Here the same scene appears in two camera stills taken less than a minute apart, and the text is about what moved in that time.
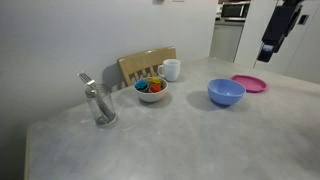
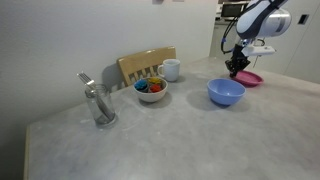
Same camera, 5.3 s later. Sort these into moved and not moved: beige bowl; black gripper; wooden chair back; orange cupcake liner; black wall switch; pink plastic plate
Moved: black gripper; pink plastic plate
Not moved: beige bowl; black wall switch; orange cupcake liner; wooden chair back
